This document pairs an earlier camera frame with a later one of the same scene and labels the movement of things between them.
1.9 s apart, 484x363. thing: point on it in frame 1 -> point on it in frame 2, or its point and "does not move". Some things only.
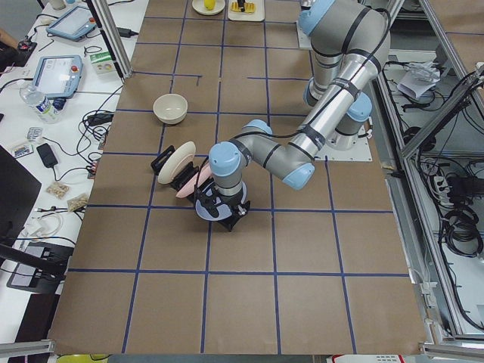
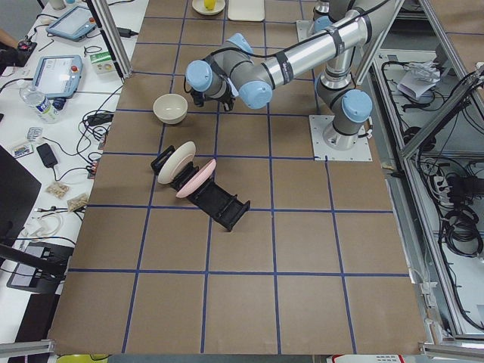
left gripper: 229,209 -> 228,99
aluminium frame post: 114,37 does not move
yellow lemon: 209,4 does not move
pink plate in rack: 206,174 does not move
